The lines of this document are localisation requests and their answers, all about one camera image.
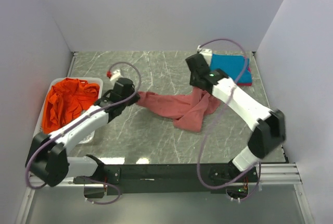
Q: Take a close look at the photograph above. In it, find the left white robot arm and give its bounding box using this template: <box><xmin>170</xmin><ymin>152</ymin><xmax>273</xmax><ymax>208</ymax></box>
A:
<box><xmin>25</xmin><ymin>78</ymin><xmax>139</xmax><ymax>186</ymax></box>

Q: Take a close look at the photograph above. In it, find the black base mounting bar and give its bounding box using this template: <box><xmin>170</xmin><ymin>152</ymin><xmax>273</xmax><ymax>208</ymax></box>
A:
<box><xmin>73</xmin><ymin>163</ymin><xmax>259</xmax><ymax>196</ymax></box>

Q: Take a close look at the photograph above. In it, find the aluminium frame rail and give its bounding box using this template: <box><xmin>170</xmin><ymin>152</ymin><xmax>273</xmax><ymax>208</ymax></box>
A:
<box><xmin>29</xmin><ymin>164</ymin><xmax>302</xmax><ymax>186</ymax></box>

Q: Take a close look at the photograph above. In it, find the folded magenta t-shirt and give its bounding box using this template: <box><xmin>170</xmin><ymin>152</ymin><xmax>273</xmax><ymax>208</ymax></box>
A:
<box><xmin>233</xmin><ymin>56</ymin><xmax>252</xmax><ymax>86</ymax></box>

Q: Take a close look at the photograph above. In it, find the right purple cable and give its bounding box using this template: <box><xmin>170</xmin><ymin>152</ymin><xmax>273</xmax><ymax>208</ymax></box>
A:
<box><xmin>196</xmin><ymin>38</ymin><xmax>261</xmax><ymax>202</ymax></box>

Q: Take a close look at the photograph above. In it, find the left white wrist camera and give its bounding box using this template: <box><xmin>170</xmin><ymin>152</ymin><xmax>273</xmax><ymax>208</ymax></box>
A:
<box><xmin>107</xmin><ymin>69</ymin><xmax>123</xmax><ymax>82</ymax></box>

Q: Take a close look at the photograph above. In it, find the orange t-shirt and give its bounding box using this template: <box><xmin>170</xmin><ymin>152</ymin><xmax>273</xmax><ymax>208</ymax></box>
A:
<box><xmin>41</xmin><ymin>78</ymin><xmax>100</xmax><ymax>134</ymax></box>

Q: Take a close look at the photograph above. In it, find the salmon pink t-shirt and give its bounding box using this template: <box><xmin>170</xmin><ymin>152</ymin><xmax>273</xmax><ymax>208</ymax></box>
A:
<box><xmin>137</xmin><ymin>87</ymin><xmax>221</xmax><ymax>133</ymax></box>

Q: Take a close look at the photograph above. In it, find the purple cable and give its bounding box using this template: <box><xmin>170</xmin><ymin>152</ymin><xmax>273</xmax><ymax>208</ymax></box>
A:
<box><xmin>196</xmin><ymin>38</ymin><xmax>261</xmax><ymax>202</ymax></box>
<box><xmin>24</xmin><ymin>61</ymin><xmax>142</xmax><ymax>205</ymax></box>

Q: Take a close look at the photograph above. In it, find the folded blue t-shirt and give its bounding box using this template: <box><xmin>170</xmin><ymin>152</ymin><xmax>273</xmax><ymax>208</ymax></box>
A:
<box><xmin>210</xmin><ymin>54</ymin><xmax>240</xmax><ymax>79</ymax></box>

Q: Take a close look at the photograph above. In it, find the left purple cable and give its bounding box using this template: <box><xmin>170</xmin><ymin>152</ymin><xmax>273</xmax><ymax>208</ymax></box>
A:
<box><xmin>24</xmin><ymin>61</ymin><xmax>142</xmax><ymax>205</ymax></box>

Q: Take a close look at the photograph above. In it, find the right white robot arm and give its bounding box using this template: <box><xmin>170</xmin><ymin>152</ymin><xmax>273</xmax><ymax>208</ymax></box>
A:
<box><xmin>186</xmin><ymin>53</ymin><xmax>286</xmax><ymax>182</ymax></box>

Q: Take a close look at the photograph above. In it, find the white plastic basket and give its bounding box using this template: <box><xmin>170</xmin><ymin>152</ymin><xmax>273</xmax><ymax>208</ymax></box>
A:
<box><xmin>33</xmin><ymin>77</ymin><xmax>104</xmax><ymax>145</ymax></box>

